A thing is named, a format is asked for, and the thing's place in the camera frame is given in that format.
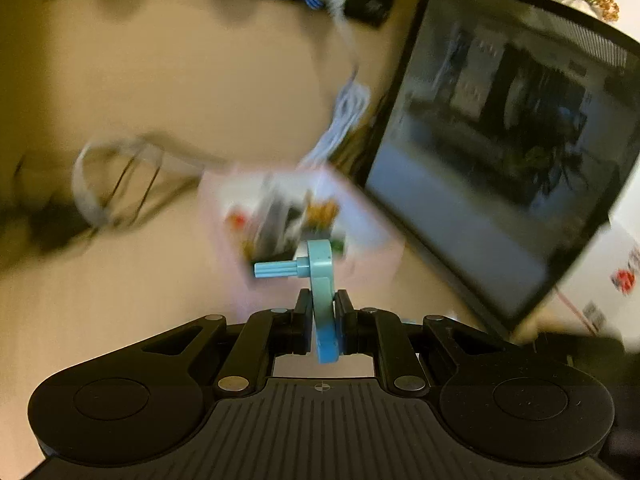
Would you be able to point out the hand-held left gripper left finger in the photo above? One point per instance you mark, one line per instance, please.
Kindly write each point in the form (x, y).
(302, 312)

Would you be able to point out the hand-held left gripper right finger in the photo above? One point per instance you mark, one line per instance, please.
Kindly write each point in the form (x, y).
(344, 312)

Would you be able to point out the teal plastic crank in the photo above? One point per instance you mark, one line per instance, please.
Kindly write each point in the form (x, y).
(320, 260)

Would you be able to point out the pink cardboard box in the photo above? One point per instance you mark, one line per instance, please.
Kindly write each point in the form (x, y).
(370, 220)

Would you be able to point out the grey cylindrical object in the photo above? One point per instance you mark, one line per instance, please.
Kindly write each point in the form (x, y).
(274, 220)

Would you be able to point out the orange bear figure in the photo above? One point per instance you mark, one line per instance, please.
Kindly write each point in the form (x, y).
(320, 210)

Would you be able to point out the yellow red snack packet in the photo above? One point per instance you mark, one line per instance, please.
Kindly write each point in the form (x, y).
(237, 220)

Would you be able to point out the large computer monitor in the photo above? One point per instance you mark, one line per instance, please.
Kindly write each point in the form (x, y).
(475, 185)

